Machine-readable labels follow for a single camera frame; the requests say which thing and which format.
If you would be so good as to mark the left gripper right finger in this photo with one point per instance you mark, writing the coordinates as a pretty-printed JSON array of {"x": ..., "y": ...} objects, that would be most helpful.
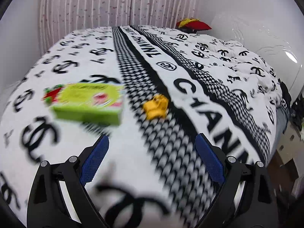
[{"x": 227, "y": 173}]

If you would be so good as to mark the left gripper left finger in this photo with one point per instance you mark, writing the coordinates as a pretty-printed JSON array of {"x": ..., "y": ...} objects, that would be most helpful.
[{"x": 76, "y": 172}]

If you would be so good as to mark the long green cardboard box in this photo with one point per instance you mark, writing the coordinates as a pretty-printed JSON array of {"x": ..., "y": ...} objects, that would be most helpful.
[{"x": 99, "y": 103}]

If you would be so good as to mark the white black logo blanket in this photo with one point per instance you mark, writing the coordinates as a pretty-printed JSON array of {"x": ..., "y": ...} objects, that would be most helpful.
[{"x": 109, "y": 127}]

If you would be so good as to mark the red green toy car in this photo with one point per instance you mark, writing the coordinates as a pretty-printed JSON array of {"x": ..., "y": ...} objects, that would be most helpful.
[{"x": 51, "y": 93}]

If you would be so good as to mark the yellow crumpled wrapper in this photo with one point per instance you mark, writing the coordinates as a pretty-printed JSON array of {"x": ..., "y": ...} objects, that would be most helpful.
[{"x": 156, "y": 107}]

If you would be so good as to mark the white bed headboard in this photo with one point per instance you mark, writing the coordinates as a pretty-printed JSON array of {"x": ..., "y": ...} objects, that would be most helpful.
[{"x": 284, "y": 56}]

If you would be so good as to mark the red yellow pillow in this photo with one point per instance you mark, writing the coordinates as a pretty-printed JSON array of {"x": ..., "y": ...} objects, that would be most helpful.
[{"x": 191, "y": 25}]

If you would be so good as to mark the pink patterned curtain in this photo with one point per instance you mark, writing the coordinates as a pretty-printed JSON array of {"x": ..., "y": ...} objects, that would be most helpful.
[{"x": 57, "y": 18}]

